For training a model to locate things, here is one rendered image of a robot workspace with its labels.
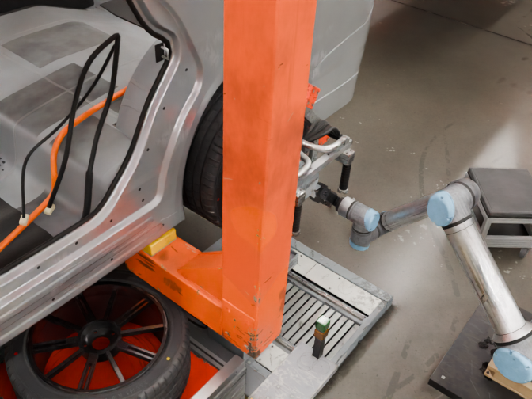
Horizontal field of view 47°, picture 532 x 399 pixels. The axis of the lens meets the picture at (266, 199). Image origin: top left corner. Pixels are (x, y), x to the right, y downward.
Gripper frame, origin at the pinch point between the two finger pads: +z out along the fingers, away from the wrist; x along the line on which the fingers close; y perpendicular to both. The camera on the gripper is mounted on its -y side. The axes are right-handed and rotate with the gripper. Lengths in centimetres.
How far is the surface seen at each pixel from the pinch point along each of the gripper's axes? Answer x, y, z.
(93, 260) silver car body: -58, -90, 14
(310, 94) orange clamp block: 31.3, -38.8, -1.6
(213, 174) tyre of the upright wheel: -14, -59, 8
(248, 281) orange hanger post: -38, -75, -33
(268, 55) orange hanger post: 18, -132, -36
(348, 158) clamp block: 16.4, -25.9, -23.4
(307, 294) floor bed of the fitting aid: -46, 36, -14
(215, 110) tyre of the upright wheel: 7, -62, 18
